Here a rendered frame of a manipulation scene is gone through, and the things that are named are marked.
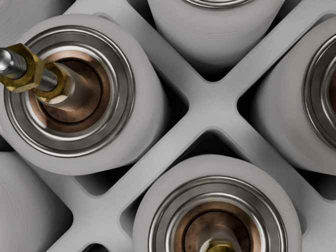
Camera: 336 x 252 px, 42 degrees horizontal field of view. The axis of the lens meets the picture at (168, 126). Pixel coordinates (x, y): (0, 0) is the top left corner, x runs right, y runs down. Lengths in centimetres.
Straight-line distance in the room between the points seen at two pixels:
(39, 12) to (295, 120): 19
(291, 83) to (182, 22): 7
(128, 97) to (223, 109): 9
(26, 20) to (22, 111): 9
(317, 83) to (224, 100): 9
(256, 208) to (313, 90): 7
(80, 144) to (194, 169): 7
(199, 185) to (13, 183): 12
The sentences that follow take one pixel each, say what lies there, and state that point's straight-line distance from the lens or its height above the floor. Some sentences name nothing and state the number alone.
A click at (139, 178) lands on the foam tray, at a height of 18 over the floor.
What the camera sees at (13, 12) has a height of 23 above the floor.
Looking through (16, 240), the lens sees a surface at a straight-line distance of 29.
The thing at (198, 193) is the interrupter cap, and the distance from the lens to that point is 24.
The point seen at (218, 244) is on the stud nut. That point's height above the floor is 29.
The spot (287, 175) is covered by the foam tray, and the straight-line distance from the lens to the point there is 32.
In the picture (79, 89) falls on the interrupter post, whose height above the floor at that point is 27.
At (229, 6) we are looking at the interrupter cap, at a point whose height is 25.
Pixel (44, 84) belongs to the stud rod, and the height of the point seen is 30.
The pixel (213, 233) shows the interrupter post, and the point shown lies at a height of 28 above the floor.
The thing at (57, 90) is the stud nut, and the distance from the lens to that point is 22.
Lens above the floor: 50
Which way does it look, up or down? 85 degrees down
